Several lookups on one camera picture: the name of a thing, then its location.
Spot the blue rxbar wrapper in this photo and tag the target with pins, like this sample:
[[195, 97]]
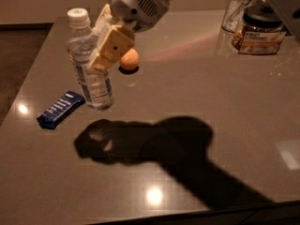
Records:
[[60, 110]]

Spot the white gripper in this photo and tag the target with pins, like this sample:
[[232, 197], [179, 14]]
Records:
[[135, 1]]

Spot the snack jar with black lid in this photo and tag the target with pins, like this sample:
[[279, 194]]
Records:
[[260, 32]]

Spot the clear glass cup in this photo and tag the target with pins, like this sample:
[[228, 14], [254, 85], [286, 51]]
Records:
[[234, 12]]

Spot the clear plastic water bottle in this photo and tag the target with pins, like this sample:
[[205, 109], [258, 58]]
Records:
[[81, 44]]

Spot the orange fruit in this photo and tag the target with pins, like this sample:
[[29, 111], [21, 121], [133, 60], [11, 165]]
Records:
[[130, 60]]

